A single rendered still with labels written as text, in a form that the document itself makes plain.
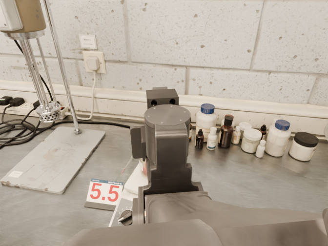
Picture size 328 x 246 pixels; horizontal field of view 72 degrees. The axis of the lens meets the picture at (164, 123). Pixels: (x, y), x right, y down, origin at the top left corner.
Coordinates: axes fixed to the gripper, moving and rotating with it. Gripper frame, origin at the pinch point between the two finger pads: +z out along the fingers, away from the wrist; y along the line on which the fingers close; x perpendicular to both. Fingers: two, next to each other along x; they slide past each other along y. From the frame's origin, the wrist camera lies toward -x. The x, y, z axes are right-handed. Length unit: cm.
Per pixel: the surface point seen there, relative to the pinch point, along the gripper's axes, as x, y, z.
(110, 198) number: 23.3, 12.3, 0.8
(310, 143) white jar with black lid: 17, -48, 9
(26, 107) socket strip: 19, 51, 51
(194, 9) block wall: -18.6, -16.5, 37.6
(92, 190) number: 22.2, 16.8, 3.3
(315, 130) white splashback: 20, -60, 20
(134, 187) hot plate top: 16.0, 5.5, -3.4
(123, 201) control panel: 18.6, 8.3, -5.0
